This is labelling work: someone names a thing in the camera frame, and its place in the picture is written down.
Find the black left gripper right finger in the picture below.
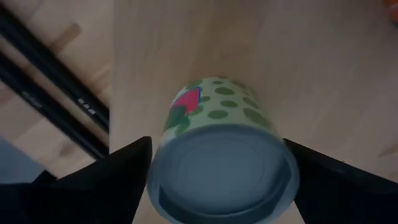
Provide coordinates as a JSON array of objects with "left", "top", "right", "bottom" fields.
[{"left": 283, "top": 138, "right": 398, "bottom": 224}]

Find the green dotted strawberry can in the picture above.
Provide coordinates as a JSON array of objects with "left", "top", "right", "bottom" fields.
[{"left": 146, "top": 75, "right": 301, "bottom": 224}]

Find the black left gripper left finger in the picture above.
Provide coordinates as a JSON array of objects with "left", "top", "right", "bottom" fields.
[{"left": 0, "top": 136, "right": 153, "bottom": 224}]

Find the black table frame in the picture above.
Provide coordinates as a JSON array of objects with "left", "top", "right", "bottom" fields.
[{"left": 0, "top": 4, "right": 111, "bottom": 161}]

